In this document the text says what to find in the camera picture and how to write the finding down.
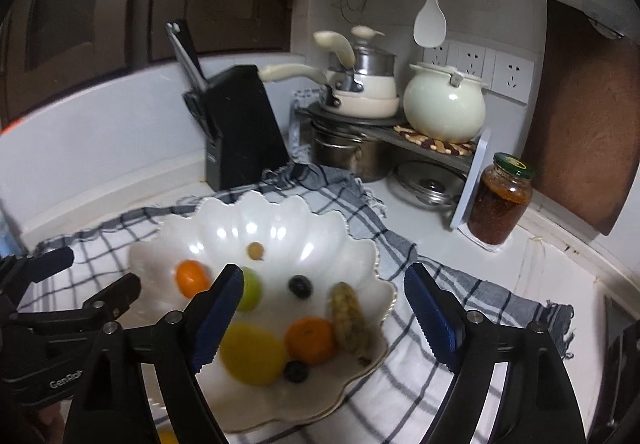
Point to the white rice spoon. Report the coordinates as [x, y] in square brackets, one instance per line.
[430, 24]

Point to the black knife block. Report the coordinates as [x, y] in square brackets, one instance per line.
[240, 124]

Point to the orange tangerine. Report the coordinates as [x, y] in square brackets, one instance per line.
[310, 340]
[192, 278]

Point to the small tan round fruit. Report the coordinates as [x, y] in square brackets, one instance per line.
[256, 251]

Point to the glass jar of red sauce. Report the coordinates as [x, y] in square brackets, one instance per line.
[500, 204]

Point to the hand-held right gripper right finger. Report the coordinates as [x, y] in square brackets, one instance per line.
[432, 319]

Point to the brown cutting board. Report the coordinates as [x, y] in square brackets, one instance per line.
[580, 124]

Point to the cream frying pan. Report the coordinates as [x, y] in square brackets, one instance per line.
[365, 108]

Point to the grey kitchen shelf rack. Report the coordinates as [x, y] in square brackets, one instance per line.
[472, 184]

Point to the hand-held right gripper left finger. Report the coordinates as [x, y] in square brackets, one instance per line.
[220, 319]

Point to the beaded wooden trivet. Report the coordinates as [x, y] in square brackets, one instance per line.
[430, 143]

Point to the yellow lemon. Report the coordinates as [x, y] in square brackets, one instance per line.
[252, 353]

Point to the green round fruit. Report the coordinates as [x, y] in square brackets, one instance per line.
[251, 294]

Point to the white patterned packet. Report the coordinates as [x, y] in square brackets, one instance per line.
[302, 124]

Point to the glass pot lid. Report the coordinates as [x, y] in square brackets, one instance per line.
[430, 184]

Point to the dark blueberry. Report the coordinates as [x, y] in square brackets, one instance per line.
[296, 371]
[300, 286]

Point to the white scalloped bowl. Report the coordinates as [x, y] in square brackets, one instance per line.
[280, 234]

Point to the white wall socket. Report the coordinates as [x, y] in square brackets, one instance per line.
[436, 56]
[512, 74]
[471, 61]

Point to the steel stockpot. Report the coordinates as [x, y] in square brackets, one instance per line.
[345, 151]

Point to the cream casserole pot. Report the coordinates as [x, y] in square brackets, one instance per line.
[445, 104]

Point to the cream saucepan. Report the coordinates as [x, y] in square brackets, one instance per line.
[370, 84]

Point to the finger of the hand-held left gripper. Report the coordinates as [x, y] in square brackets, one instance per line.
[115, 291]
[50, 261]

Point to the black white checked cloth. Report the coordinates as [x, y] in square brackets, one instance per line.
[380, 389]

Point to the brown spotted banana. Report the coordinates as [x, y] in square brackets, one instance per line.
[350, 321]

